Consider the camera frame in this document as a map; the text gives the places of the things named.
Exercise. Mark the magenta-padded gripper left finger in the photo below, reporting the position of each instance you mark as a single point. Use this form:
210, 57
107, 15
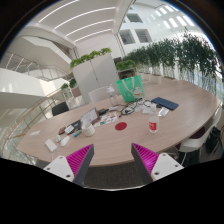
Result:
56, 166

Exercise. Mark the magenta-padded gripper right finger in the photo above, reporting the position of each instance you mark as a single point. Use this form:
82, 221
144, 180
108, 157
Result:
166, 165

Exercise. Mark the clear water bottle red label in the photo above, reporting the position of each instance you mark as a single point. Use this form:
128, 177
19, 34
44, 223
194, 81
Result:
154, 123

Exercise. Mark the white power strip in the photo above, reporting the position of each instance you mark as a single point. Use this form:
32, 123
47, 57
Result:
50, 145

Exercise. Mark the white computer mouse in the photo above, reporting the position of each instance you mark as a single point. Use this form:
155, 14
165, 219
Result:
64, 140

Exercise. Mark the small white charger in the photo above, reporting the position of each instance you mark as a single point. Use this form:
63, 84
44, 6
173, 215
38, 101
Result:
58, 138

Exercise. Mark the red and black phone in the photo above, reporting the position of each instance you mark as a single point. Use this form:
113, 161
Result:
62, 130

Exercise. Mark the small blue marker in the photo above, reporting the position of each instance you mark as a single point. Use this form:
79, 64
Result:
77, 134

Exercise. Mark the white card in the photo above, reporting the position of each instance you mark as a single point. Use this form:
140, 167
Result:
69, 129

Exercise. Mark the white paper sheet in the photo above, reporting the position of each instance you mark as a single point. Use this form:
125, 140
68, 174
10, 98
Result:
34, 132

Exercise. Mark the white checked paper cup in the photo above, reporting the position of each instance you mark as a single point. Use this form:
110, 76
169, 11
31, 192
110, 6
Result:
88, 129

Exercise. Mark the clear plastic package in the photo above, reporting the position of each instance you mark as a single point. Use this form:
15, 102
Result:
163, 111

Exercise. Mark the black office chair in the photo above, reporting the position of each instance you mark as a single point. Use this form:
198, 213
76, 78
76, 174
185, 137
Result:
60, 108

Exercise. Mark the glass railing wooden handrail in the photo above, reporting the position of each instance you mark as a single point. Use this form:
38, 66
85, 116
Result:
26, 115

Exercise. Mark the flat round red coaster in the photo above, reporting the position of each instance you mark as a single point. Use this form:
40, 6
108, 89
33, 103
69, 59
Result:
121, 126

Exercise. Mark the dark blue keyboard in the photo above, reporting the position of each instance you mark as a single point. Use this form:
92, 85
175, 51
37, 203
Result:
165, 103

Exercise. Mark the black power adapter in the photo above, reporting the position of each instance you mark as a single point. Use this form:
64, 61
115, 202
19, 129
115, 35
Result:
102, 111

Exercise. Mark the brown planter with plants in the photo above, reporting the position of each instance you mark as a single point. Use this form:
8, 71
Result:
72, 87

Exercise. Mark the green tote bag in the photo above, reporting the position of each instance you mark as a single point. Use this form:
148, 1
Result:
130, 88

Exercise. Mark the clear sports bottle white lid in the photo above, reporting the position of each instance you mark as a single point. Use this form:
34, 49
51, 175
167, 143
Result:
112, 96

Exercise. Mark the tall white cabinet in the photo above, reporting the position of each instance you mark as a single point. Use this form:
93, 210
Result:
95, 78

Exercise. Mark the long green hedge row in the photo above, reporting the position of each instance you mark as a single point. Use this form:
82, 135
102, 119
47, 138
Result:
173, 56

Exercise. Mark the green plants in cabinet planter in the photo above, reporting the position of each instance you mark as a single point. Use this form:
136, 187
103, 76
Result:
90, 56

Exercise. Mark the ceiling light strips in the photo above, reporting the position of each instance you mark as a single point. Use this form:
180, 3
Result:
85, 13

